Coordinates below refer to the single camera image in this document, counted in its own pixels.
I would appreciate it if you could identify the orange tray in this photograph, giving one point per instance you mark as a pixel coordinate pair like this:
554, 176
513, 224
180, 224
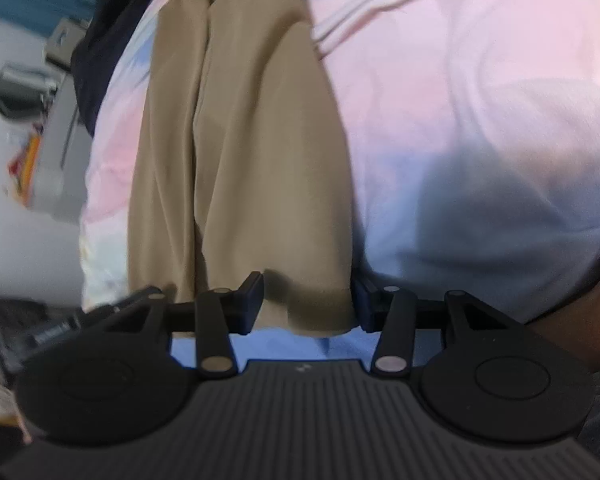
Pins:
21, 167

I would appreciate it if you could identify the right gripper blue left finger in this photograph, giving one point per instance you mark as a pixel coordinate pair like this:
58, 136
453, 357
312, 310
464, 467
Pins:
221, 312

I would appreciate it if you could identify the dark navy garment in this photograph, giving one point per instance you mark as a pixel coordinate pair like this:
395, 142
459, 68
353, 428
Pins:
96, 56

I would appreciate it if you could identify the white vanity desk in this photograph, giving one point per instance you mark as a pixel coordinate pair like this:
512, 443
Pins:
58, 180

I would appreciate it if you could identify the tan printed t-shirt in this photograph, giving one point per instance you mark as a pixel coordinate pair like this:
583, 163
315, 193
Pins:
243, 165

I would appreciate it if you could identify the white black chair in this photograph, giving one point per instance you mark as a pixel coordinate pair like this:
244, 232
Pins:
60, 45

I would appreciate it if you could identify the wavy vanity mirror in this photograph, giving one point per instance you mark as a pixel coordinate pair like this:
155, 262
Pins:
25, 93

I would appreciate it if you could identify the pastel tie-dye bed sheet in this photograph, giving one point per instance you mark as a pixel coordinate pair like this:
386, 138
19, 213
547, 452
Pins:
473, 131

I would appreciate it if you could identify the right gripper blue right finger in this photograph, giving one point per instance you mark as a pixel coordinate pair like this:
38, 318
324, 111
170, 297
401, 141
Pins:
389, 312

